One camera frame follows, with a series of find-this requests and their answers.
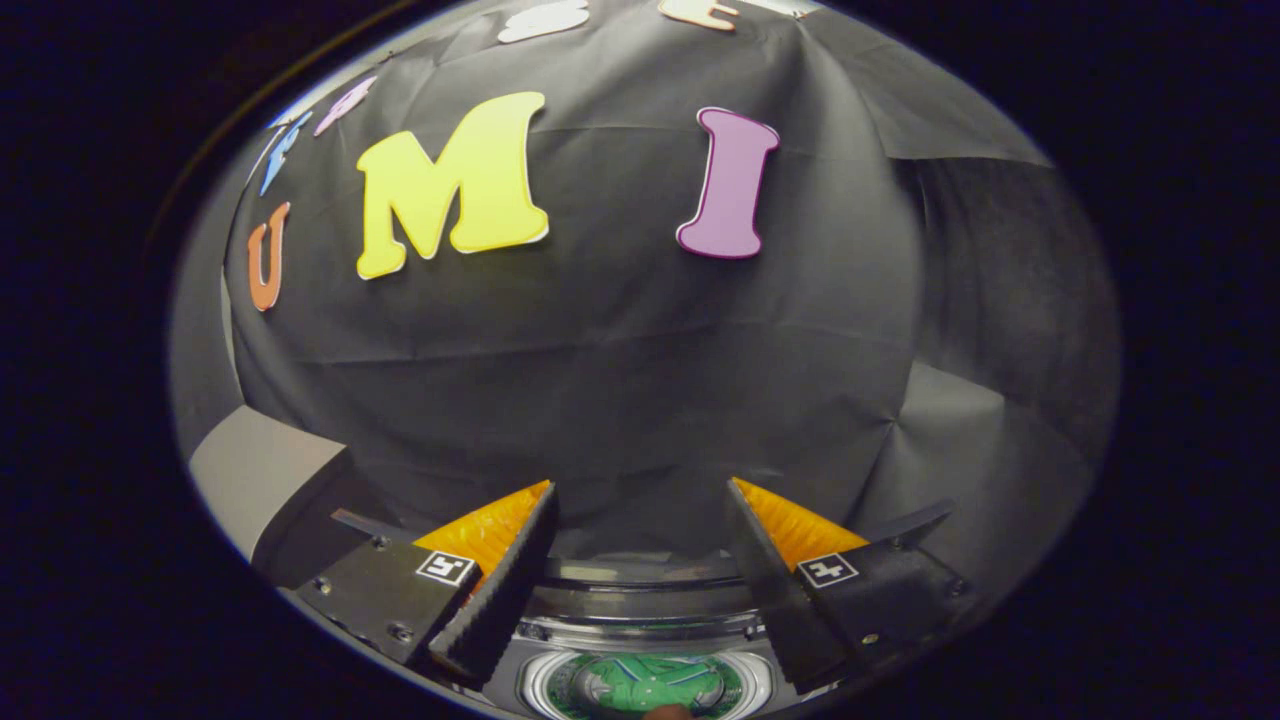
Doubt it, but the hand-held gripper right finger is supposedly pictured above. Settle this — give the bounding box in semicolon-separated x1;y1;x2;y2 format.
725;477;976;693

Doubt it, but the green polo shirt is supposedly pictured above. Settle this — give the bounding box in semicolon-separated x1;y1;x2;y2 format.
575;653;726;714

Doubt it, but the beige cabinet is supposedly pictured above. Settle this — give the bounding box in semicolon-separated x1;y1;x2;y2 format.
188;405;351;566

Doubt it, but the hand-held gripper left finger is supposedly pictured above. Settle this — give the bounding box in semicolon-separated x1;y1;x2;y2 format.
295;480;559;691

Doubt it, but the grey washing machine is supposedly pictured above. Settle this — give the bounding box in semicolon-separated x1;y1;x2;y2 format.
480;555;831;720

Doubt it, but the black backdrop cloth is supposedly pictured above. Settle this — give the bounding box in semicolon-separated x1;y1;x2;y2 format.
170;0;1121;601

